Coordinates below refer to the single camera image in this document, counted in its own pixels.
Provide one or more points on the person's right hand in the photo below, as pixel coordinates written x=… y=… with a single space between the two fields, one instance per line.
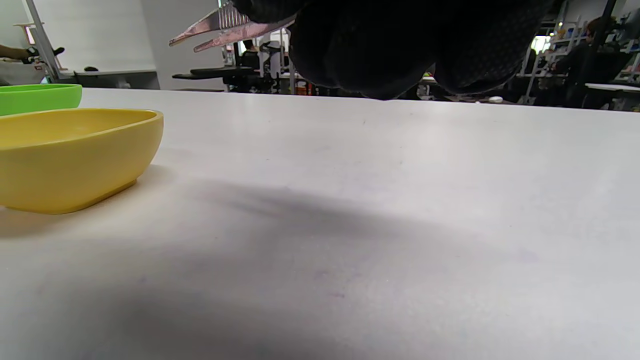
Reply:
x=400 y=45

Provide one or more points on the green dish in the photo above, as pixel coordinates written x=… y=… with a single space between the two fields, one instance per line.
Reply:
x=35 y=99

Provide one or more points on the yellow small dish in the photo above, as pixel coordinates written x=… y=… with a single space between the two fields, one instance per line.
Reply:
x=75 y=165

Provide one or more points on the metal tweezers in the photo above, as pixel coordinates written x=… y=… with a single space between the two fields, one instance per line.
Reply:
x=215 y=22

